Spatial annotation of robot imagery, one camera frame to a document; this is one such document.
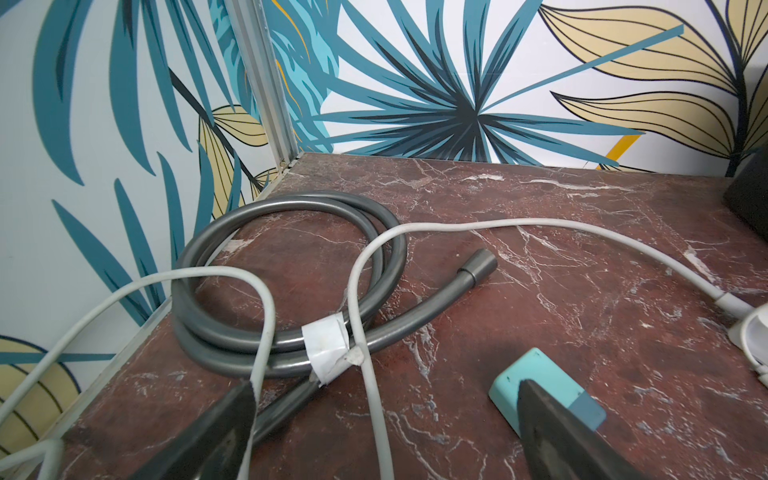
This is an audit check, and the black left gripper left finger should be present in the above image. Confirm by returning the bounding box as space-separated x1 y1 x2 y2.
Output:
131 382 256 479

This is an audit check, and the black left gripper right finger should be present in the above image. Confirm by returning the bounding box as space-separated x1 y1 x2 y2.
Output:
518 380 647 479

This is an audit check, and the white power strip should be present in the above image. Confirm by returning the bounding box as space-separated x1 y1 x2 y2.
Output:
728 304 767 387

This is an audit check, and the yellow black toolbox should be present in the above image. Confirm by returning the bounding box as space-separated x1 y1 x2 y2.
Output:
723 146 768 240

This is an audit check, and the white power strip cord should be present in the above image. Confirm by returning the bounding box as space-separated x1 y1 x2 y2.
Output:
0 217 754 480

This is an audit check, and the coiled grey shower hose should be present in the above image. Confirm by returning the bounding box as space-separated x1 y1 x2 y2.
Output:
170 190 499 448

